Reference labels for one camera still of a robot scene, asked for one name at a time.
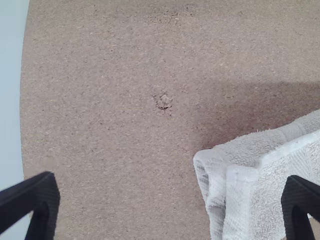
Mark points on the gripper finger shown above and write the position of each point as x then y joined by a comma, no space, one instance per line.
295,200
45,197

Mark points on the pale towel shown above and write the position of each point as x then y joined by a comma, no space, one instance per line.
252,190

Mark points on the cork mat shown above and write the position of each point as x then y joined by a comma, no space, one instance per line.
125,100

